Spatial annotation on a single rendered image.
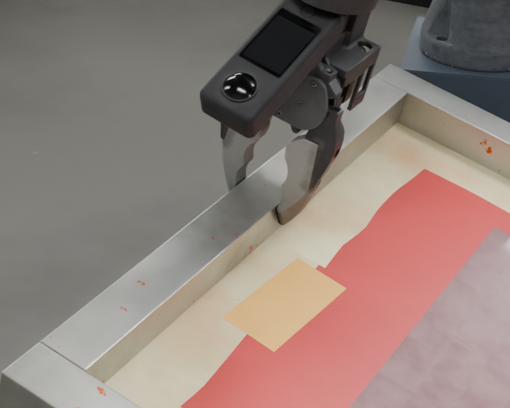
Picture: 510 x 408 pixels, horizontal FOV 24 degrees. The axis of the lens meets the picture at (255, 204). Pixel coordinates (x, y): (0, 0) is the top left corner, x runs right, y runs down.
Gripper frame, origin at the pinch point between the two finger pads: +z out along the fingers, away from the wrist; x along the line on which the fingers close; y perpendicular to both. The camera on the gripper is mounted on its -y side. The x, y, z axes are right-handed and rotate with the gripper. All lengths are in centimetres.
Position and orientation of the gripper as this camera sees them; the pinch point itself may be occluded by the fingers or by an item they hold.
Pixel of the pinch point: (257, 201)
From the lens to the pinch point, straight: 95.6
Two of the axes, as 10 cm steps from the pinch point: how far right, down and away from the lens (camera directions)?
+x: -8.3, -4.7, 2.9
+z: -2.3, 7.8, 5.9
